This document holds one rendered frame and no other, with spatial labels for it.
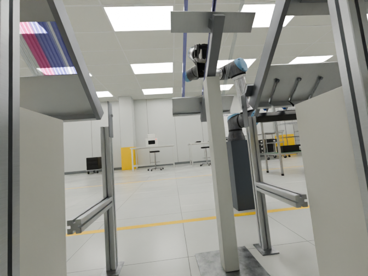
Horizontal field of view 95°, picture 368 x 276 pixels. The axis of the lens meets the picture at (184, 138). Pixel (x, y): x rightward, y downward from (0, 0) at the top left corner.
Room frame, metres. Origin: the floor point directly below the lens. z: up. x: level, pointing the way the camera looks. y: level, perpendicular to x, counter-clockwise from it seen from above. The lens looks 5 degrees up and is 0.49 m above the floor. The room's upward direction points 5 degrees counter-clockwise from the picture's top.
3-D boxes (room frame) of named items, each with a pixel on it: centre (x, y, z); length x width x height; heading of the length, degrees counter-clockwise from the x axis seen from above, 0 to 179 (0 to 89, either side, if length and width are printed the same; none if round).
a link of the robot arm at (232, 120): (1.45, -0.46, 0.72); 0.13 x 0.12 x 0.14; 41
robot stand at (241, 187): (1.46, -0.45, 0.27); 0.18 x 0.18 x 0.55; 8
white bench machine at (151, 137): (6.18, 1.20, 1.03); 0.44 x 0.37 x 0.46; 100
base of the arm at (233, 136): (1.46, -0.45, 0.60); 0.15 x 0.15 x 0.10
